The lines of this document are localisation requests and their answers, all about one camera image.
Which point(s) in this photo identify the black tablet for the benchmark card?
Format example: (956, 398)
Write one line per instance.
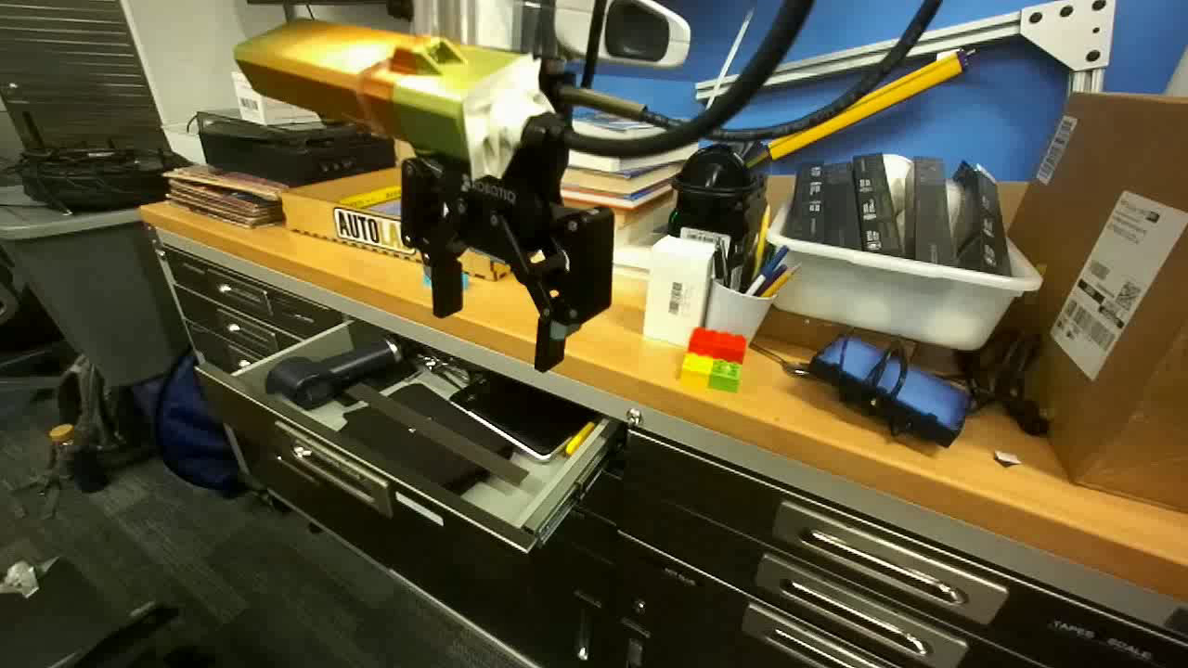
(523, 414)

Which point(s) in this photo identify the white thin rod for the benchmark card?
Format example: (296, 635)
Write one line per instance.
(741, 39)

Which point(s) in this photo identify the small white box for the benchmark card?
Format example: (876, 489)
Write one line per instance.
(676, 291)

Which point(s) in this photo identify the aluminium rail with bracket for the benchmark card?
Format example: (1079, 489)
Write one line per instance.
(1063, 31)

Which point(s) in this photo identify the white paper scrap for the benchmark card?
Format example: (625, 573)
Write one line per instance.
(1005, 457)

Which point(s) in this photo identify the black flat electronic device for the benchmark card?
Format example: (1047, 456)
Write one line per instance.
(291, 145)

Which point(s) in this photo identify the black bag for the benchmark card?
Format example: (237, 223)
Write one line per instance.
(93, 181)

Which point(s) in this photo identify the crumpled white paper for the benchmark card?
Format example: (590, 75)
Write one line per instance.
(20, 581)

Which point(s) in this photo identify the green toy building brick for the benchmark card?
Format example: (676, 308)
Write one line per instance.
(725, 375)

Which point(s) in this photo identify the black flat case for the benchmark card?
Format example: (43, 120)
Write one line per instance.
(414, 466)

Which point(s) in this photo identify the long yellow bar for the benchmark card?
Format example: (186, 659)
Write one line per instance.
(876, 102)

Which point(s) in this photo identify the large cardboard box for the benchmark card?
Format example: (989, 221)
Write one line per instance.
(1115, 421)

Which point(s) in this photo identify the blue backpack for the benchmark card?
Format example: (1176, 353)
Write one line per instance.
(190, 428)

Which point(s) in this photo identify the stack of brown notebooks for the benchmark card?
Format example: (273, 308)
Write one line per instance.
(223, 195)

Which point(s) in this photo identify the grey metal open drawer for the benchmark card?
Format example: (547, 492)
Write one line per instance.
(311, 421)

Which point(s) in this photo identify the blue pen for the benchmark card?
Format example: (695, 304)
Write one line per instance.
(765, 264)

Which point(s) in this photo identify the yellow pencil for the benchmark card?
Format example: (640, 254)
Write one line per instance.
(582, 440)

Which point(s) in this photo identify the yellow toy building brick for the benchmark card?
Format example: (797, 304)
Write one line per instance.
(695, 367)

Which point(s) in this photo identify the black handheld device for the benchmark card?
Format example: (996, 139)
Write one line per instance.
(323, 373)

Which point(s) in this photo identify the white shipping label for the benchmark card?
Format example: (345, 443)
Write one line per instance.
(1115, 283)

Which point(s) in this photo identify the grey plastic cart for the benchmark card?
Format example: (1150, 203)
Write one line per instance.
(88, 283)

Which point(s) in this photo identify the white plastic bin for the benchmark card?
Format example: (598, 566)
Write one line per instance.
(891, 304)

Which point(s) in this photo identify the red toy building brick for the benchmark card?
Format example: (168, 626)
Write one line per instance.
(719, 342)

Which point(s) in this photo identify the black flat box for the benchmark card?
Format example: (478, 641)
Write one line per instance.
(982, 221)
(818, 203)
(930, 211)
(882, 205)

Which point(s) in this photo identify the white pen cup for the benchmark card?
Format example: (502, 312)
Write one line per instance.
(737, 312)

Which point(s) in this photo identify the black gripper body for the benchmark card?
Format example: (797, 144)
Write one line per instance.
(523, 174)

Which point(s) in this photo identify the stack of books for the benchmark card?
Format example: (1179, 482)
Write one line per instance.
(643, 181)

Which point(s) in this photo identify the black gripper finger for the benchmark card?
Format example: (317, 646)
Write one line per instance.
(439, 211)
(578, 264)

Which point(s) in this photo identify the black workbench drawer cabinet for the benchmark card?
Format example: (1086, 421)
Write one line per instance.
(693, 544)

